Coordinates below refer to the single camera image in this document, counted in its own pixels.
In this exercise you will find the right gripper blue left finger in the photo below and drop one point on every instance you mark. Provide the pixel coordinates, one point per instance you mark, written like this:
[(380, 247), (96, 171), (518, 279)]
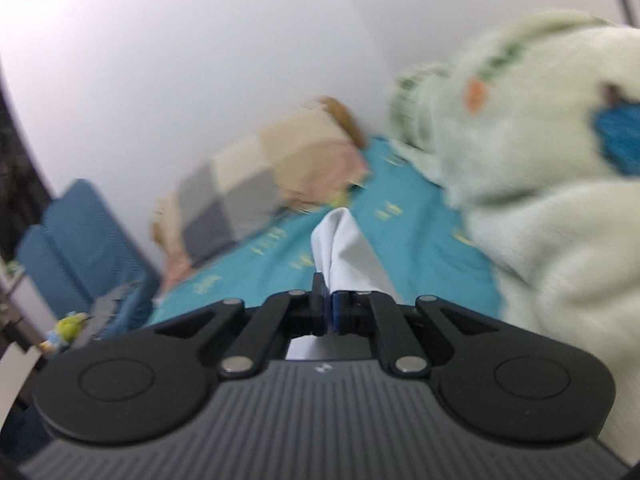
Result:
[(267, 334)]

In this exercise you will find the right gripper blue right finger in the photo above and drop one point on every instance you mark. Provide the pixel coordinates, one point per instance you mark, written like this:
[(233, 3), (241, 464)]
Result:
[(380, 319)]

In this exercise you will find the white garment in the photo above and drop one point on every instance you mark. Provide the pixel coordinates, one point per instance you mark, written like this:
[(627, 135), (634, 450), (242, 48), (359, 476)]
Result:
[(347, 261)]

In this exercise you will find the teal patterned bed sheet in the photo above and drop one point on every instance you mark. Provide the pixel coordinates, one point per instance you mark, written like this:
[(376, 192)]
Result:
[(396, 235)]

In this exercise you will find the plaid pillow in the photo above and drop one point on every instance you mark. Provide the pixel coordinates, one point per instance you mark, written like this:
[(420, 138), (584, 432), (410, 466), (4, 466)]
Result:
[(296, 164)]

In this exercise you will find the grey cloth on chair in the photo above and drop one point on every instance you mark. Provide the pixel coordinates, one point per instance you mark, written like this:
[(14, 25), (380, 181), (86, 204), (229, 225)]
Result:
[(108, 316)]

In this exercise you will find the brown headboard cushion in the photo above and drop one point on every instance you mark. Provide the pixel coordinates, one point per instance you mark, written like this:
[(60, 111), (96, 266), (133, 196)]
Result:
[(343, 117)]

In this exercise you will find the blue covered chair right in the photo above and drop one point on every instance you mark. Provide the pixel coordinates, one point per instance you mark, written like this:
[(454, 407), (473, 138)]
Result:
[(78, 253)]

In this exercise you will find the yellow blue plush toy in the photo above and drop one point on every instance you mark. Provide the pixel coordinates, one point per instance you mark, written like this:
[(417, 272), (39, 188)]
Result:
[(72, 331)]

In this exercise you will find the green fleece blanket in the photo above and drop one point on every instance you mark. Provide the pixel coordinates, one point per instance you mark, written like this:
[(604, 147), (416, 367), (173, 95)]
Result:
[(507, 128)]

